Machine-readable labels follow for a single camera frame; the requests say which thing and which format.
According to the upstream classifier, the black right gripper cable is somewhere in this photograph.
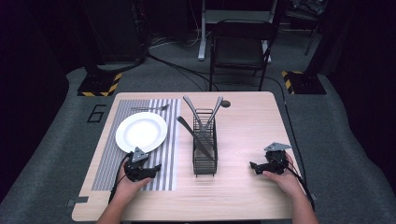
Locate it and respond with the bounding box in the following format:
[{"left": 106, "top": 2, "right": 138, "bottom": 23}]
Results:
[{"left": 281, "top": 155, "right": 316, "bottom": 213}]

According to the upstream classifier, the black folding chair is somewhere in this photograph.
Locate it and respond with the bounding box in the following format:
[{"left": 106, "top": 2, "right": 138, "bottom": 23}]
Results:
[{"left": 208, "top": 20, "right": 278, "bottom": 92}]

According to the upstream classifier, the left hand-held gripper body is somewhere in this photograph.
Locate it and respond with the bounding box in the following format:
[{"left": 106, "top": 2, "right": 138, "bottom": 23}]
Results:
[{"left": 124, "top": 147, "right": 152, "bottom": 183}]

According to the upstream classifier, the grey tape strip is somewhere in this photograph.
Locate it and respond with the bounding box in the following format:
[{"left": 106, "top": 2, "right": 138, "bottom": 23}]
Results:
[{"left": 65, "top": 196, "right": 90, "bottom": 207}]

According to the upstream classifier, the black stand base striped edge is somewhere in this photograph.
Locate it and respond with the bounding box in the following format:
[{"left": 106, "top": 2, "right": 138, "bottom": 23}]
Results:
[
  {"left": 281, "top": 70, "right": 328, "bottom": 95},
  {"left": 77, "top": 71, "right": 123, "bottom": 97}
]

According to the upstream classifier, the person's left hand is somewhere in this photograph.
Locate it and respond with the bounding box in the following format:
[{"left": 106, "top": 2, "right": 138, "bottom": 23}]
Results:
[{"left": 112, "top": 176, "right": 153, "bottom": 205}]

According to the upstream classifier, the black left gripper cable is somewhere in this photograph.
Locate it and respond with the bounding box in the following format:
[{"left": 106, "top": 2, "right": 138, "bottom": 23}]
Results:
[{"left": 107, "top": 151, "right": 134, "bottom": 204}]

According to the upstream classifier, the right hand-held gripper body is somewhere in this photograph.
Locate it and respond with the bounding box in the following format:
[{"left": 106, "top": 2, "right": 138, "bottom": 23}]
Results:
[{"left": 262, "top": 142, "right": 293, "bottom": 175}]

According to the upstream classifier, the black wire cutlery caddy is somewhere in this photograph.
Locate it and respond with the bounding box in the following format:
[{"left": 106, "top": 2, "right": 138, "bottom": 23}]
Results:
[{"left": 191, "top": 108, "right": 219, "bottom": 178}]

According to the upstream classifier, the silver table knife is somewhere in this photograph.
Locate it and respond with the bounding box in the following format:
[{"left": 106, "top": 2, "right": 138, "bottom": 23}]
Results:
[{"left": 176, "top": 115, "right": 216, "bottom": 161}]

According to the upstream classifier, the silver fork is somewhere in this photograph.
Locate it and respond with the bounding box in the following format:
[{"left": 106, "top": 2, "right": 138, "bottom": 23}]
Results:
[{"left": 130, "top": 104, "right": 172, "bottom": 113}]

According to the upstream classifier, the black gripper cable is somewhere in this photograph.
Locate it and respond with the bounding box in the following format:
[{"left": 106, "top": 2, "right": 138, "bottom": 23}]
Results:
[
  {"left": 107, "top": 151, "right": 134, "bottom": 204},
  {"left": 281, "top": 155, "right": 316, "bottom": 213}
]

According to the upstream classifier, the silver cutlery handle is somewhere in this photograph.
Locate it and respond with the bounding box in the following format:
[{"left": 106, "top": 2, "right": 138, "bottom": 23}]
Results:
[
  {"left": 204, "top": 95, "right": 224, "bottom": 132},
  {"left": 182, "top": 94, "right": 205, "bottom": 132}
]

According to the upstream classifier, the person's right hand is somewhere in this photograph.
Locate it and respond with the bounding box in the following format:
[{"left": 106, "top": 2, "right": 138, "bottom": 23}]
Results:
[{"left": 262, "top": 153, "right": 304, "bottom": 199}]

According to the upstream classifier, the grey white striped placemat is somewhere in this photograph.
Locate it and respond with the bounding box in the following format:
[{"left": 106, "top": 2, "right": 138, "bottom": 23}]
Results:
[{"left": 91, "top": 98, "right": 182, "bottom": 192}]

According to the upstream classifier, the white round plate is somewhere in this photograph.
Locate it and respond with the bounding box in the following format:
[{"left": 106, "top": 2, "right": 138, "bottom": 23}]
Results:
[{"left": 115, "top": 111, "right": 169, "bottom": 154}]

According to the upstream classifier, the white metal desk frame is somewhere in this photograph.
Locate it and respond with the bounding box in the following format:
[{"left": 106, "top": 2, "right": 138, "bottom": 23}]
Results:
[{"left": 197, "top": 0, "right": 279, "bottom": 64}]

